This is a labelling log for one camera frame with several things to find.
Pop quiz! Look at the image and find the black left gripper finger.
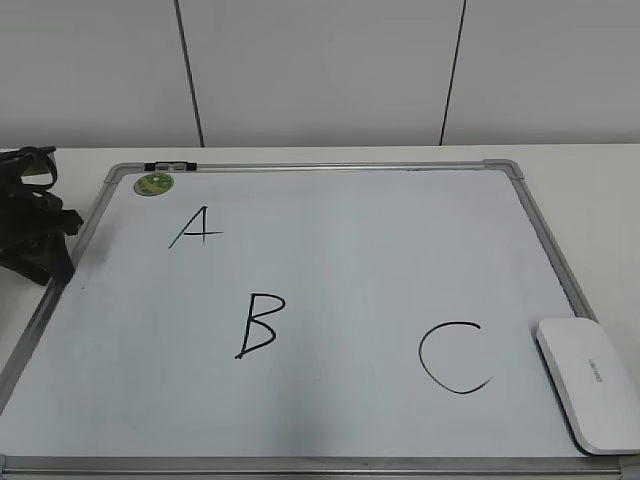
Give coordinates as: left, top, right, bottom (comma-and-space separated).
1, 234, 73, 286

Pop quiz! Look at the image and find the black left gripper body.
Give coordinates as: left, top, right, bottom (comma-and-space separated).
1, 146, 83, 260

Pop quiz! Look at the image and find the white rectangular board eraser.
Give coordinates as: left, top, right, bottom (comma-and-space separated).
536, 317, 639, 455

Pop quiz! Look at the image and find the round green magnet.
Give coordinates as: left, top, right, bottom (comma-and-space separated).
133, 173, 174, 197

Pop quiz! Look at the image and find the black whiteboard hanging clip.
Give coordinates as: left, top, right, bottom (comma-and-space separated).
144, 161, 198, 172

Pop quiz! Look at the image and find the white aluminium-framed whiteboard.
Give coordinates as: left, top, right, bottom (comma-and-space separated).
1, 159, 639, 479

